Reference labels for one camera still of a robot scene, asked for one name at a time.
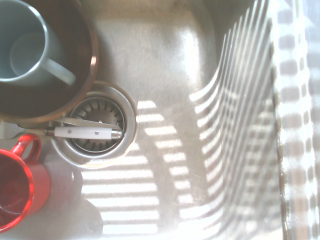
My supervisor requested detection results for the stainless steel double sink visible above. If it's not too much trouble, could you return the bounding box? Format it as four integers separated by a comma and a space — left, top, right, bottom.
0, 0, 285, 240

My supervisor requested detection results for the steel drain strainer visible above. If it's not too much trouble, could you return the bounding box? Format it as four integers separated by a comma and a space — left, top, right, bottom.
50, 80, 138, 166

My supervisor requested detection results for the flat steel utensil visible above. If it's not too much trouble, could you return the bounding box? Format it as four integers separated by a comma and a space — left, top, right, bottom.
51, 117, 122, 131

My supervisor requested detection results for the brown wooden bowl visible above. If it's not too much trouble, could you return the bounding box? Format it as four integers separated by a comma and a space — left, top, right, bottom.
0, 0, 100, 124

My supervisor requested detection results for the blue-grey ceramic mug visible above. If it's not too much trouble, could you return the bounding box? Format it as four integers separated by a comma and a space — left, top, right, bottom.
0, 0, 77, 88

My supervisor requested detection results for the red ceramic mug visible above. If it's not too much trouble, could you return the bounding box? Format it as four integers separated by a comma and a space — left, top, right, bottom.
0, 133, 52, 234

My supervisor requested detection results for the white-handled metal utensil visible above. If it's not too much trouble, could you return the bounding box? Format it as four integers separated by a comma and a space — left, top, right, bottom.
23, 125, 124, 141

